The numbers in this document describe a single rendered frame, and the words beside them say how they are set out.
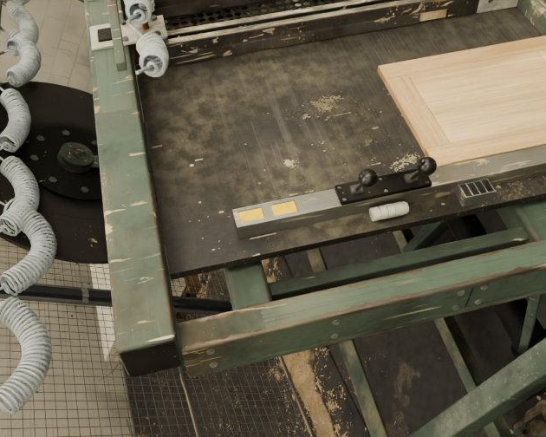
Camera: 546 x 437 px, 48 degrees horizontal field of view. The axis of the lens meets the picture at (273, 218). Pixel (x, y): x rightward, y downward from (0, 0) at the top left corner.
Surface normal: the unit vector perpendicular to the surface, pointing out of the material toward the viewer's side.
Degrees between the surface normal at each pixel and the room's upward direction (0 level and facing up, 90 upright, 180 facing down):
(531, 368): 0
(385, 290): 59
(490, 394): 0
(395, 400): 0
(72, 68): 90
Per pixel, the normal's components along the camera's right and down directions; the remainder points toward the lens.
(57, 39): 0.32, 0.63
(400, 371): -0.85, -0.15
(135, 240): -0.03, -0.63
